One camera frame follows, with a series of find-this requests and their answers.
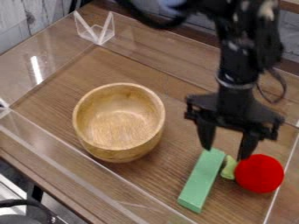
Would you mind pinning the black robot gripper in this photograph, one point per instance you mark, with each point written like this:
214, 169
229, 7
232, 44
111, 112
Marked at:
233, 109

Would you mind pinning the green rectangular block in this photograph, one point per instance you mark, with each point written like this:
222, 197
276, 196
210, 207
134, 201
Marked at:
201, 180

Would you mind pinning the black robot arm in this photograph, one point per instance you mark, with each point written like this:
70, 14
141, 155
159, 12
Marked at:
246, 25

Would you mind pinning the brown wooden bowl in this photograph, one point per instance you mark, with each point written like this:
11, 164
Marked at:
119, 121

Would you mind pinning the green plush leaf piece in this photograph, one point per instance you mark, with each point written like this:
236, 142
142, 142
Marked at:
230, 165

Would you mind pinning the red plush ball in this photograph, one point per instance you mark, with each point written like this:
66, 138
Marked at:
260, 173

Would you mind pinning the black table leg bracket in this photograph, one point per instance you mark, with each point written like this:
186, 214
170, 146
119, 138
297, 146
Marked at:
11, 201

